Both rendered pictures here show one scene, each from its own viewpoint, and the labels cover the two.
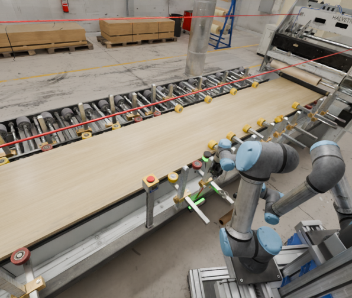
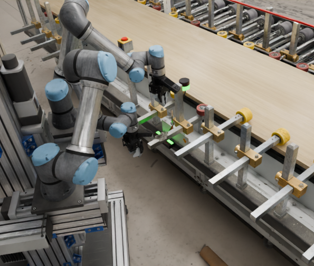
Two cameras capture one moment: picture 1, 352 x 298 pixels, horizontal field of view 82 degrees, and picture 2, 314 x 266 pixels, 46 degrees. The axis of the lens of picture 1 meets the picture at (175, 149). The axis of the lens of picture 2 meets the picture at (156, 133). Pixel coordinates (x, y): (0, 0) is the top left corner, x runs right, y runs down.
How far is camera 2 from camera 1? 2.31 m
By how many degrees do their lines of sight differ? 70
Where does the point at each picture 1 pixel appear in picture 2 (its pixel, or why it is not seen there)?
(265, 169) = not seen: hidden behind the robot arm
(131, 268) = (137, 162)
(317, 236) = not seen: hidden behind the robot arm
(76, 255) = (115, 84)
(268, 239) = (54, 83)
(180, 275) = (130, 203)
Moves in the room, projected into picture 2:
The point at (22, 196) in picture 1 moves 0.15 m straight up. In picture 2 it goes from (141, 30) to (139, 13)
